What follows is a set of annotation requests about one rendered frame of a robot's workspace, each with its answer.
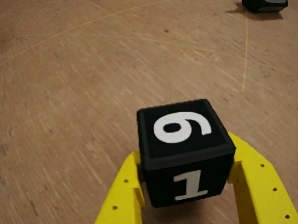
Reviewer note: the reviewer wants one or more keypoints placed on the black digit cube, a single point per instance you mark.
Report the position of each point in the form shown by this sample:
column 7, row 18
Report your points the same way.
column 185, row 152

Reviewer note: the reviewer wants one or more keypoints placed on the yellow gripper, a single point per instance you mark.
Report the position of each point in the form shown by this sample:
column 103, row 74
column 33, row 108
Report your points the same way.
column 260, row 195

